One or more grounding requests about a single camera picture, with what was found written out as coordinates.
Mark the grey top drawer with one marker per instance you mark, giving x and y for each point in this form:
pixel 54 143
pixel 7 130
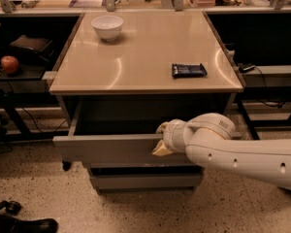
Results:
pixel 109 131

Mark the white ceramic bowl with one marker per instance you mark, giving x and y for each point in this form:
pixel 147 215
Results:
pixel 108 28

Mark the beige top drawer cabinet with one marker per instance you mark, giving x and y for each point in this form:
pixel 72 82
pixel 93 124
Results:
pixel 139 62

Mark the grey drawer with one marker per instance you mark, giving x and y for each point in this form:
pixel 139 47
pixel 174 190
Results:
pixel 109 131
pixel 145 181

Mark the grey bottom drawer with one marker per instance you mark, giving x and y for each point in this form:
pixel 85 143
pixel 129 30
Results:
pixel 145 181

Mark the black tray under apple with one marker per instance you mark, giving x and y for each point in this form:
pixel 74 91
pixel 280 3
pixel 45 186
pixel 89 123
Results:
pixel 24 73

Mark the dark blue snack bar wrapper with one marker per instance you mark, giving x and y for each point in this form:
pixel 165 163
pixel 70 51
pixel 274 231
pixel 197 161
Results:
pixel 188 70

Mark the small black device on shelf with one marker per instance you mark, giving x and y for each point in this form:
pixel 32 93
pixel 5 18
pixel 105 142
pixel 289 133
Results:
pixel 244 68

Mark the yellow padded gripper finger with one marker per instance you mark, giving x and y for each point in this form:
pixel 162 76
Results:
pixel 161 128
pixel 161 149

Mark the red apple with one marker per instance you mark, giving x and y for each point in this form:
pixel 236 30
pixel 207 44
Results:
pixel 9 64

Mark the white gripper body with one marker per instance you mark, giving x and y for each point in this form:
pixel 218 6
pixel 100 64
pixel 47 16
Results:
pixel 172 136

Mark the dark box on shelf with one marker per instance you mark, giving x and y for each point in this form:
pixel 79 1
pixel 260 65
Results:
pixel 32 50

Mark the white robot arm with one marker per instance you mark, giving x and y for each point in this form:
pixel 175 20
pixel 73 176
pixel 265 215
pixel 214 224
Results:
pixel 207 140

